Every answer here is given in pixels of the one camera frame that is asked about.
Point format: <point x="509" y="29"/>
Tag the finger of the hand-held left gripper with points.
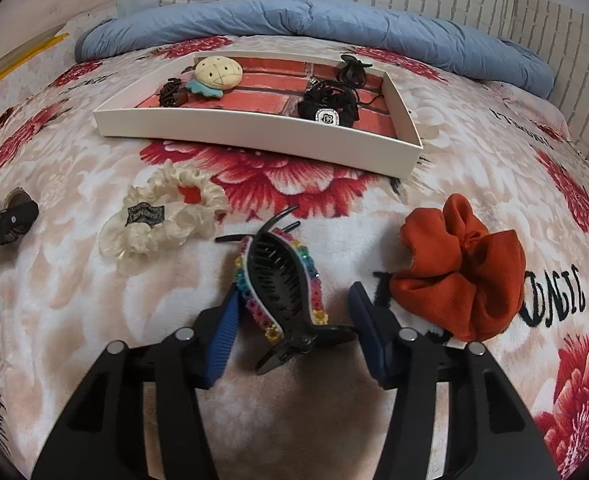
<point x="17" y="222"/>

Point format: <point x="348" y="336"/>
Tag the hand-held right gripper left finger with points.
<point x="222" y="345"/>

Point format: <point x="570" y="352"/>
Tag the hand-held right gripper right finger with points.
<point x="374" y="335"/>

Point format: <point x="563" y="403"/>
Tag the rainbow beaded hair claw clip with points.
<point x="274" y="280"/>

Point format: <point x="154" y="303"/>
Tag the cream tray with brick lining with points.
<point x="254" y="137"/>

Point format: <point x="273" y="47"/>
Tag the black scrunchie with badge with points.
<point x="324" y="100"/>

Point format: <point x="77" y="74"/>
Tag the cream cookie-shaped plush clip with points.
<point x="219" y="72"/>

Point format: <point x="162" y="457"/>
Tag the orange scrunchie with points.
<point x="454" y="285"/>

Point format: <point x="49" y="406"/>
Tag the red floral blanket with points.
<point x="299" y="410"/>

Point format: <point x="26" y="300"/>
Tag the cream scrunchie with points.
<point x="139" y="245"/>

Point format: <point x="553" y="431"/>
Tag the yellow strip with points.
<point x="44" y="45"/>

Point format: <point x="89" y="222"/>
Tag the pale wooden board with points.
<point x="39" y="5"/>

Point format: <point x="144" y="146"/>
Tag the blue rolled duvet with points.
<point x="324" y="25"/>

